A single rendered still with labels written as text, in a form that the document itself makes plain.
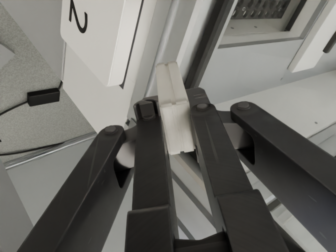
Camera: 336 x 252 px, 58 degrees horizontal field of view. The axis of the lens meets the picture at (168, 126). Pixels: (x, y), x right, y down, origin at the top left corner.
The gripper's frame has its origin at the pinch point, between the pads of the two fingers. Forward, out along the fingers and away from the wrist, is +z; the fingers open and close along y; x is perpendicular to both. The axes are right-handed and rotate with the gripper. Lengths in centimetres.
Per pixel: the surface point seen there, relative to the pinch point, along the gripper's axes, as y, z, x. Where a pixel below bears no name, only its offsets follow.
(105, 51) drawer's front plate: -5.3, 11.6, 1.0
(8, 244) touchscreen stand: -36, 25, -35
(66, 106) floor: -53, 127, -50
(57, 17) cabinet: -12.5, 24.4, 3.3
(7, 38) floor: -57, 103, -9
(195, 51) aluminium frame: 2.5, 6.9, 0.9
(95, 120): -9.7, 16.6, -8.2
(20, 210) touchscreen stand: -39, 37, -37
